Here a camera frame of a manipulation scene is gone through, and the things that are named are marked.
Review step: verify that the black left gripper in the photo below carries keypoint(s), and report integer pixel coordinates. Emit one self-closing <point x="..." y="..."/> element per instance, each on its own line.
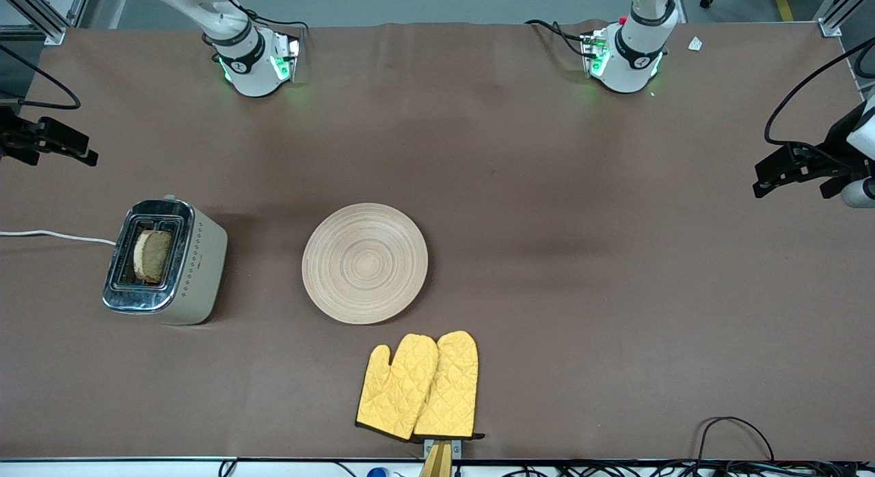
<point x="835" y="153"/>

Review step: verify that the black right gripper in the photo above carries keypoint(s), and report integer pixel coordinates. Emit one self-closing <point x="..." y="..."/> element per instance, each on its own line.
<point x="15" y="138"/>

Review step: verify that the slice of brown bread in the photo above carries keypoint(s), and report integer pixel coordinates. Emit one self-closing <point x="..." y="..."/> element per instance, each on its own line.
<point x="154" y="257"/>

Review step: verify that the round light wooden plate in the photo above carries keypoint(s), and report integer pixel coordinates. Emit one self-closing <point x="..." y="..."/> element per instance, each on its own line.
<point x="366" y="264"/>

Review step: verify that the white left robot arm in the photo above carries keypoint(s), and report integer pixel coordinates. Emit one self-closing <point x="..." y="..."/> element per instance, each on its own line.
<point x="632" y="60"/>

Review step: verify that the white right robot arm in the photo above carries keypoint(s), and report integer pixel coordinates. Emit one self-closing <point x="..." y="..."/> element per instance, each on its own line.
<point x="253" y="74"/>

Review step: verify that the chrome and beige toaster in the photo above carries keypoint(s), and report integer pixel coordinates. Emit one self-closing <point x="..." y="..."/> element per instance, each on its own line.
<point x="198" y="272"/>

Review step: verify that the small white paper scrap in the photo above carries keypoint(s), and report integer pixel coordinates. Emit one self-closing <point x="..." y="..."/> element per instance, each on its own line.
<point x="695" y="44"/>

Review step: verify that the yellow quilted oven mitt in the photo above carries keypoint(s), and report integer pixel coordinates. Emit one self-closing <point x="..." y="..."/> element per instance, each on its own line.
<point x="452" y="388"/>
<point x="396" y="388"/>

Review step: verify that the small blue object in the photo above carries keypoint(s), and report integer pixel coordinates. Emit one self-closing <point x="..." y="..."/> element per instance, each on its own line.
<point x="377" y="473"/>

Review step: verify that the aluminium frame profile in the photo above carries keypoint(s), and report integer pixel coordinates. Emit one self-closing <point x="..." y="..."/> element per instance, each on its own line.
<point x="837" y="19"/>
<point x="41" y="16"/>

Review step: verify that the wooden post with metal bracket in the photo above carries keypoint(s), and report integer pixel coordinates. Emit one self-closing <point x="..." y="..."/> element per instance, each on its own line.
<point x="437" y="460"/>

